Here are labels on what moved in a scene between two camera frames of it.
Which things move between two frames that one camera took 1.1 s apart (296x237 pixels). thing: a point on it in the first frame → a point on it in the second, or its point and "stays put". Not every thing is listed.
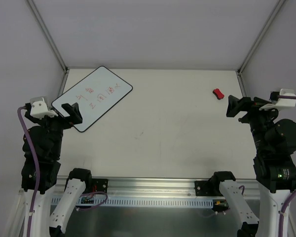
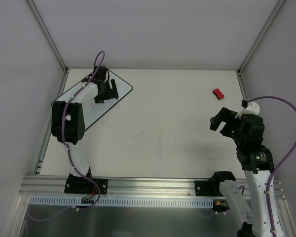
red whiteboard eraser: [218, 93] stays put
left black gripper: [61, 121] → [108, 91]
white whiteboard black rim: [94, 96] stays put
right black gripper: [248, 108] → [227, 121]
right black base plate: [204, 188] stays put
